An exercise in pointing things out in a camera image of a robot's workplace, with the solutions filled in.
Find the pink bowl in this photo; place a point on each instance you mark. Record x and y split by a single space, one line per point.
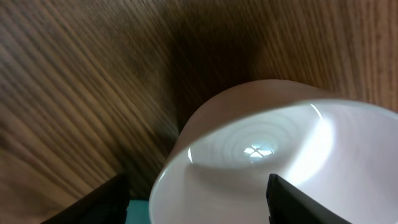
340 153

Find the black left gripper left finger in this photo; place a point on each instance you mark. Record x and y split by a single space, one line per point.
105 205

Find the light blue bowl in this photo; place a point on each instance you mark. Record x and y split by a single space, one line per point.
138 212

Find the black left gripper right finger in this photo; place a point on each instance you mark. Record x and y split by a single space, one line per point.
288 205

